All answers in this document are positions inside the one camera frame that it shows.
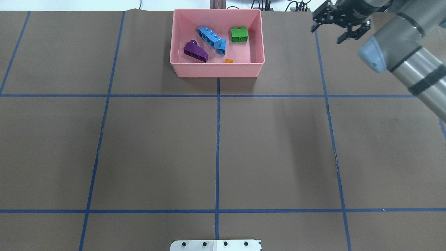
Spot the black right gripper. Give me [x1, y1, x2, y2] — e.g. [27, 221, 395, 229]
[311, 0, 372, 44]

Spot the green double block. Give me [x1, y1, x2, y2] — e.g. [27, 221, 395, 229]
[230, 26, 249, 43]

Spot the long blue block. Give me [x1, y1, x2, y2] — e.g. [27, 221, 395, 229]
[197, 26, 222, 49]

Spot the purple sloped block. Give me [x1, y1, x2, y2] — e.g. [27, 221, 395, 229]
[183, 40, 209, 62]

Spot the small blue block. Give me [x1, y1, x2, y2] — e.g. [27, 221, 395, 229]
[216, 38, 227, 55]

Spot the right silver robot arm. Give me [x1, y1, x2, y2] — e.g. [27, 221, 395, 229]
[311, 0, 446, 121]

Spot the pink plastic box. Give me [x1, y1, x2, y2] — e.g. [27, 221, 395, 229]
[169, 9, 266, 78]

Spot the aluminium frame post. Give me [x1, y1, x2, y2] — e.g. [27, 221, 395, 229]
[210, 0, 226, 9]

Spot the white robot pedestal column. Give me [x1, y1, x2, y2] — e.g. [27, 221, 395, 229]
[169, 239, 262, 251]

